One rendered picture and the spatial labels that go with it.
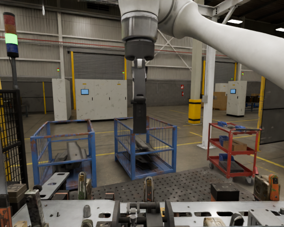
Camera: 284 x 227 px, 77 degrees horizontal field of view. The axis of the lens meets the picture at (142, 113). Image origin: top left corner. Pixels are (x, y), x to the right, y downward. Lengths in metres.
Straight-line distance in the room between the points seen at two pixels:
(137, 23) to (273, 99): 5.27
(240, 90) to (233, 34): 10.65
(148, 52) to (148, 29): 0.05
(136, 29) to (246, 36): 0.22
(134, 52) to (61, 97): 8.15
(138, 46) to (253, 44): 0.23
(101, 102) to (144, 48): 8.25
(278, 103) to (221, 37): 5.36
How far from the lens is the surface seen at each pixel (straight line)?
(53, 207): 1.03
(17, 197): 1.13
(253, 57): 0.36
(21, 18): 15.79
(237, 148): 3.22
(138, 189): 1.65
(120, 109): 8.86
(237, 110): 11.10
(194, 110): 7.99
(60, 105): 8.57
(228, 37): 0.42
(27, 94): 12.83
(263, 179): 1.24
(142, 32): 0.44
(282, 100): 5.88
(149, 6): 0.46
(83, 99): 8.57
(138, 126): 0.40
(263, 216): 0.83
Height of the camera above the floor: 1.55
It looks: 8 degrees down
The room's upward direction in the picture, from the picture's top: straight up
